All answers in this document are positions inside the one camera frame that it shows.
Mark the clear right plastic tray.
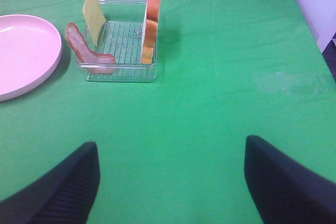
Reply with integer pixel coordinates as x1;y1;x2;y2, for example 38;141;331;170
76;0;157;82

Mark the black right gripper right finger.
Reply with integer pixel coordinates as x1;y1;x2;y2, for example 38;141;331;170
244;135;335;223

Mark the yellow cheese slice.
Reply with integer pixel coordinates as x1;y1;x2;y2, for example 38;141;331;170
82;0;106;46

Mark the bacon strip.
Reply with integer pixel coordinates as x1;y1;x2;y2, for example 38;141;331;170
65;23;116;64

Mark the bread slice with crust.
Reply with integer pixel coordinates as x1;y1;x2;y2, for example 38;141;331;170
141;0;161;64

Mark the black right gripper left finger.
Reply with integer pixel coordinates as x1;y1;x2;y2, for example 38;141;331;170
1;142;100;223

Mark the pink plate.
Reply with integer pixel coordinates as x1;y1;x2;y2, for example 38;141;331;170
1;14;62;101

